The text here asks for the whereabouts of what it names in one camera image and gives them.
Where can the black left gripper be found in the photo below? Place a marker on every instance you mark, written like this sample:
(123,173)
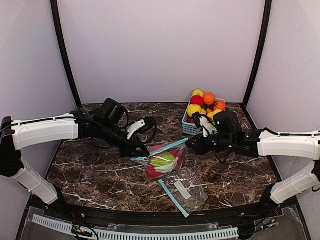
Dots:
(129,150)

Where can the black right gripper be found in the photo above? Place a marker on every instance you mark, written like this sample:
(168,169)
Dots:
(201,144)

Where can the red tomato with stem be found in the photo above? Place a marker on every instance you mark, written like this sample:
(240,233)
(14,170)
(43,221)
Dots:
(177,152)

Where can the red wrinkled fruit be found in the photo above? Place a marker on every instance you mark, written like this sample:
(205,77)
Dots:
(151,173)

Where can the clear zip bag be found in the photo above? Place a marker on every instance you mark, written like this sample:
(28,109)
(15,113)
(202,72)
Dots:
(166,170)
(185,190)

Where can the green pear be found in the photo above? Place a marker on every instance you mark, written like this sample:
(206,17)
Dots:
(163,160)

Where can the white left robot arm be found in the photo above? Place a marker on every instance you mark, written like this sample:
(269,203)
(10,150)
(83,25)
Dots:
(101,123)

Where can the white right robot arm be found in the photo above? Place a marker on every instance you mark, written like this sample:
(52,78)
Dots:
(224,134)

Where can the light blue plastic basket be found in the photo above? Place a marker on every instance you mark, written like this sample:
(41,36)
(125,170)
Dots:
(188,124)

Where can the yellow lemon right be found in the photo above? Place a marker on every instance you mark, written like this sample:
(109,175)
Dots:
(211,114)

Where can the yellow apple front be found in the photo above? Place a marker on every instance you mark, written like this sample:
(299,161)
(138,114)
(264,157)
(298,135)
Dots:
(193,108)

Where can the red apple back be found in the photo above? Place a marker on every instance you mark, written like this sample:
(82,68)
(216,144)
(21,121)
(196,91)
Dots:
(197,100)

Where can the orange pumpkin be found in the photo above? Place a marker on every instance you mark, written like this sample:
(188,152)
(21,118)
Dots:
(220,105)

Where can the orange fruit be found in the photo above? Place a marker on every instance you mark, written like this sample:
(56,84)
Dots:
(209,98)

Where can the yellow fruit back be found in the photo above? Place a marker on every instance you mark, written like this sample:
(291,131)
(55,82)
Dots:
(198,92)

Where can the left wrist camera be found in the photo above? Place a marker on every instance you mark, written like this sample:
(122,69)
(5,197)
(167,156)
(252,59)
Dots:
(141,126)

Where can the black front table rail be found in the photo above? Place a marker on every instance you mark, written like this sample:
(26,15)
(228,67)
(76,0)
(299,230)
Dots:
(107,204)

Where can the black right frame post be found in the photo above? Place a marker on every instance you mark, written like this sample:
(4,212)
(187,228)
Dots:
(259,51)

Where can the black frame post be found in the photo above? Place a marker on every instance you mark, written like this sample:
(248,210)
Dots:
(63,52)
(259,51)

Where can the white slotted cable duct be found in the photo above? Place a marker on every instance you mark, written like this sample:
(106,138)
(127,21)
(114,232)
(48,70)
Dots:
(138,232)

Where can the black left frame post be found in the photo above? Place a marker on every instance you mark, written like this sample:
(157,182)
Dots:
(63,52)

